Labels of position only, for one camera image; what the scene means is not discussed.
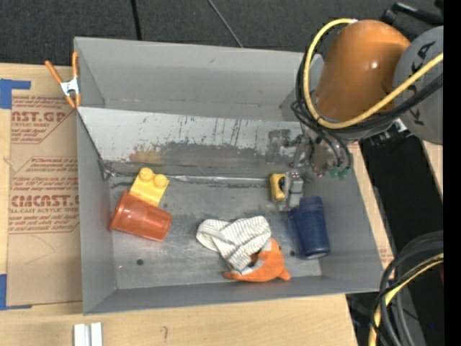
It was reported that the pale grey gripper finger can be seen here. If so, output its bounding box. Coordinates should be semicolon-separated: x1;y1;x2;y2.
279;173;292;211
290;170;305;208

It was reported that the small yellow toy block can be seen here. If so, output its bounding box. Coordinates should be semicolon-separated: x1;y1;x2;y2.
269;172;287;203

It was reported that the dark blue cup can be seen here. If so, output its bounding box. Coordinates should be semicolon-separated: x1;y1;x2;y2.
287;195;331;260

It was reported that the white striped cloth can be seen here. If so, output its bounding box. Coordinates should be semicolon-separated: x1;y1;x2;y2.
195;215;272;272

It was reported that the orange toy animal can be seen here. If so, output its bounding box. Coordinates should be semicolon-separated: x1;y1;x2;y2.
223;237;292;283

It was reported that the grey metal bin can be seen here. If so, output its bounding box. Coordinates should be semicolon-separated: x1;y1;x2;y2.
73;36;384;316

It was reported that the yellow toy brick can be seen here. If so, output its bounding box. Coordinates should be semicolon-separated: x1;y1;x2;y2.
129;167;171;208

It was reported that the orange plastic cup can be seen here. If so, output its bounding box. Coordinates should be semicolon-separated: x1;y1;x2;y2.
108;190;173;242

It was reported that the brown cardboard board red print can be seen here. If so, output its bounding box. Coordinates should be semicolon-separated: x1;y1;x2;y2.
0;62;84;308

